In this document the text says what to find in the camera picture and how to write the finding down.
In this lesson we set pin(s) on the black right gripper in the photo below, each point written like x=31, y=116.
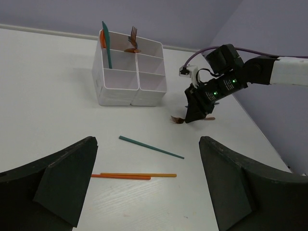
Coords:
x=217, y=82

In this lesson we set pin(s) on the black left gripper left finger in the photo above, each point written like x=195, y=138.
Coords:
x=48, y=194

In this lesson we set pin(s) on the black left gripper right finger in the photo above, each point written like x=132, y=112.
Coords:
x=248, y=195

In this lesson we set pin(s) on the orange fork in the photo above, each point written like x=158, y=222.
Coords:
x=179, y=120

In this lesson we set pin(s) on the brown fork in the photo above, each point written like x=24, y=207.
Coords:
x=133, y=32

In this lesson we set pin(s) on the teal spoon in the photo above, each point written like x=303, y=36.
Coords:
x=107, y=39

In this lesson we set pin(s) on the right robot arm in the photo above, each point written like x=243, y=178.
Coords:
x=268, y=69

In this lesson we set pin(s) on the white right divided container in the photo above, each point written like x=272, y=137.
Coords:
x=151, y=73

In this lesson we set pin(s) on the white divided container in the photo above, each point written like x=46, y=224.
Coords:
x=151, y=73
x=116, y=86

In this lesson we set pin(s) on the orange chopstick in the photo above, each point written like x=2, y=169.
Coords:
x=124, y=177

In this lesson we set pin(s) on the teal chopstick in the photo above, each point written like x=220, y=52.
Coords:
x=149, y=147

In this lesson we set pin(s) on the white left divided container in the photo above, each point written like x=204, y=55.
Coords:
x=116, y=86

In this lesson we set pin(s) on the yellow-orange chopstick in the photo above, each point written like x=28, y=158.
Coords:
x=166, y=175

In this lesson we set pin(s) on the orange spoon in container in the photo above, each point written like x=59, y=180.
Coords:
x=103, y=39

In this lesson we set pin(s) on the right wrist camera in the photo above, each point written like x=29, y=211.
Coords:
x=191, y=71

